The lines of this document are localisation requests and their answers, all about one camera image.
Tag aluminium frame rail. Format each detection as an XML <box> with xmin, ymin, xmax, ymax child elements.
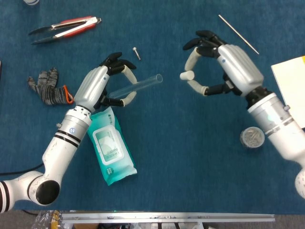
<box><xmin>61</xmin><ymin>211</ymin><xmax>275</xmax><ymax>225</ymax></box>

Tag thin metal rod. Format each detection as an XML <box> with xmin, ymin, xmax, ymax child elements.
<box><xmin>218</xmin><ymin>14</ymin><xmax>260</xmax><ymax>55</ymax></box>

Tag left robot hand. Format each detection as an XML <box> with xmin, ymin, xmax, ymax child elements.
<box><xmin>73</xmin><ymin>52</ymin><xmax>138</xmax><ymax>113</ymax></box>

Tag white rubber stopper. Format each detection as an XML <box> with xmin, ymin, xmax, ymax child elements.
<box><xmin>180</xmin><ymin>70</ymin><xmax>195</xmax><ymax>81</ymax></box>

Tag crumpled clear plastic bag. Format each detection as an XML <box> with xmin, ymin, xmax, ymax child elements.
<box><xmin>30</xmin><ymin>209</ymin><xmax>63</xmax><ymax>229</ymax></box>

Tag white paper sheet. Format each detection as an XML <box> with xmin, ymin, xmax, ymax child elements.
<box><xmin>270</xmin><ymin>55</ymin><xmax>305</xmax><ymax>131</ymax></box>

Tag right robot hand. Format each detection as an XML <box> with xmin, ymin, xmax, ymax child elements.
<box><xmin>183</xmin><ymin>30</ymin><xmax>265</xmax><ymax>97</ymax></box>

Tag round clear box of clips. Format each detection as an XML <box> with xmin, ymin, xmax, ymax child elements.
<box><xmin>239</xmin><ymin>126</ymin><xmax>265</xmax><ymax>150</ymax></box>

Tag teal wet wipes pack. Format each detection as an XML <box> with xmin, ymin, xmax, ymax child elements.
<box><xmin>86</xmin><ymin>106</ymin><xmax>138</xmax><ymax>187</ymax></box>

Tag clear glass test tube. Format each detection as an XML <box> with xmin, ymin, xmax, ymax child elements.
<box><xmin>108</xmin><ymin>74</ymin><xmax>163</xmax><ymax>99</ymax></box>

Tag grey striped work glove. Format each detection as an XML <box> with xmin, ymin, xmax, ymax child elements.
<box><xmin>27</xmin><ymin>67</ymin><xmax>75</xmax><ymax>106</ymax></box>

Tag black cable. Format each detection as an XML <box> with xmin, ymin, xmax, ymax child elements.
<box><xmin>0</xmin><ymin>163</ymin><xmax>46</xmax><ymax>177</ymax></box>

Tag teal felt table cloth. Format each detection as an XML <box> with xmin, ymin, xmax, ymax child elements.
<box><xmin>0</xmin><ymin>0</ymin><xmax>305</xmax><ymax>212</ymax></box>

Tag red and steel tongs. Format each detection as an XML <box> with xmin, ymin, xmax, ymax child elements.
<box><xmin>28</xmin><ymin>16</ymin><xmax>102</xmax><ymax>45</ymax></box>

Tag small steel bolt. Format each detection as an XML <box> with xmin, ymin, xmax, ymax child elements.
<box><xmin>132</xmin><ymin>46</ymin><xmax>142</xmax><ymax>61</ymax></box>

